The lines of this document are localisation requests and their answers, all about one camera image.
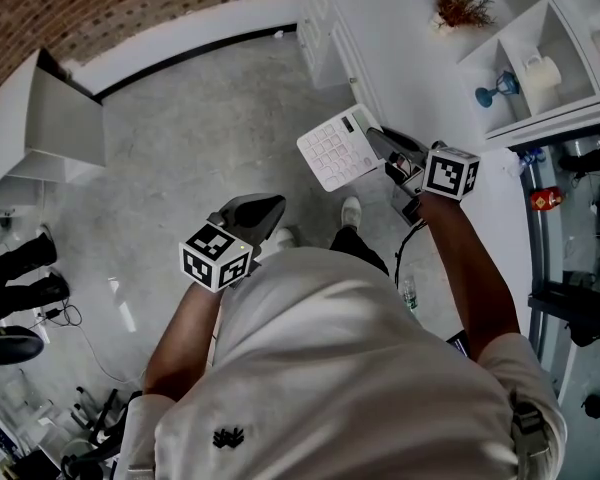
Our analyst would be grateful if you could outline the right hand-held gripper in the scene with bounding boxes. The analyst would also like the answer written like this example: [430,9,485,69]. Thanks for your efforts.
[365,125,482,227]

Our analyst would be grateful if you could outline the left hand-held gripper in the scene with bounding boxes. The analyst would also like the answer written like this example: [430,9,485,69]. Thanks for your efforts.
[178,193,287,295]

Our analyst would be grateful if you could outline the white calculator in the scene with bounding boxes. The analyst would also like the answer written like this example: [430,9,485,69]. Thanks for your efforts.
[296,103,387,193]

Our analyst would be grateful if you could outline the person's left forearm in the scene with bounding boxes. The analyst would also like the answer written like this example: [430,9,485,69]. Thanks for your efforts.
[142,278,227,400]

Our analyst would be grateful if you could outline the person's right forearm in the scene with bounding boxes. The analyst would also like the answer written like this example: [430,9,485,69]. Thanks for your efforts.
[416,191,522,365]

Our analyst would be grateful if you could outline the person's white left shoe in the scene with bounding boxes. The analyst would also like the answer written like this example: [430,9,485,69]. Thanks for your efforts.
[273,226,297,250]

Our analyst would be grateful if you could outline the person's white shoe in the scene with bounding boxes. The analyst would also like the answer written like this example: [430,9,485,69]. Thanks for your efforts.
[273,226,297,250]
[340,195,363,230]

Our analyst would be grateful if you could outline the person's white right shoe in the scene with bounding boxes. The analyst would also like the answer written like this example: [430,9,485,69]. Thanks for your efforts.
[340,195,363,230]

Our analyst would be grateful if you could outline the person's black trousers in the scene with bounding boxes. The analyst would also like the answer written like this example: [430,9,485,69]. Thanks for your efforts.
[328,226,391,278]

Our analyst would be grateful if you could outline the blue lantern ornament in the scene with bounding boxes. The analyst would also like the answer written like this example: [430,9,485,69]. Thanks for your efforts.
[474,69,521,111]

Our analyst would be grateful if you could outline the white drawer cabinet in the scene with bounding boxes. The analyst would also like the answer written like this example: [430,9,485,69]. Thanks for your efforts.
[296,0,389,119]

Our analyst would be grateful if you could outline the clear plastic water bottle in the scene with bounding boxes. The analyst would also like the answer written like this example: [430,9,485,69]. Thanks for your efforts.
[401,274,422,318]

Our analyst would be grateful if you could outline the dried brown plant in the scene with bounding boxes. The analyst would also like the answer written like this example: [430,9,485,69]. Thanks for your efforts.
[431,0,497,33]

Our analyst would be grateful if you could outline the person's white shirt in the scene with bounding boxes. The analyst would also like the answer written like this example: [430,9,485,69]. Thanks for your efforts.
[115,245,569,480]

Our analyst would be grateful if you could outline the white open shelf unit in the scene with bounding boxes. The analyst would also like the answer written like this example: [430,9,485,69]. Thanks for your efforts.
[456,0,600,143]

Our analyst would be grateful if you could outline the dark phone with screen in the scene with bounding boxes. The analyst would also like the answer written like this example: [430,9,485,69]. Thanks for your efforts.
[445,331,472,360]

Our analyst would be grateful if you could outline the black framed glass table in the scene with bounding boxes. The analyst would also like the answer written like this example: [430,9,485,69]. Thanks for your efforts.
[507,126,600,350]

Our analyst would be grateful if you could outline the white side desk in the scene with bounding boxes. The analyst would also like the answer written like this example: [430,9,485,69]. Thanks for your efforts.
[0,46,107,205]

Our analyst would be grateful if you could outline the black round stool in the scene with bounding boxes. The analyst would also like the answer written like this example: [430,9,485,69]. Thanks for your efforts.
[0,324,46,370]

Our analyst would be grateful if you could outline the small black floor object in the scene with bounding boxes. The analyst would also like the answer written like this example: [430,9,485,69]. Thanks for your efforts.
[579,391,600,420]

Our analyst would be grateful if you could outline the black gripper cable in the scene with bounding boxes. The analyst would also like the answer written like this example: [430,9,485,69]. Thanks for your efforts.
[393,217,427,292]

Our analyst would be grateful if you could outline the thin floor cable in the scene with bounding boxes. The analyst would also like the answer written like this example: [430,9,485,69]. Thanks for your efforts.
[35,303,147,385]

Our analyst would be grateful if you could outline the black metal equipment frame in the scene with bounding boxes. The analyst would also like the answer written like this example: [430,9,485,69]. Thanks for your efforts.
[58,385,147,480]

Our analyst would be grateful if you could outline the black shoulder strap buckle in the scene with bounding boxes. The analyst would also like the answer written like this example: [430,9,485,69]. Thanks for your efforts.
[508,396,554,462]

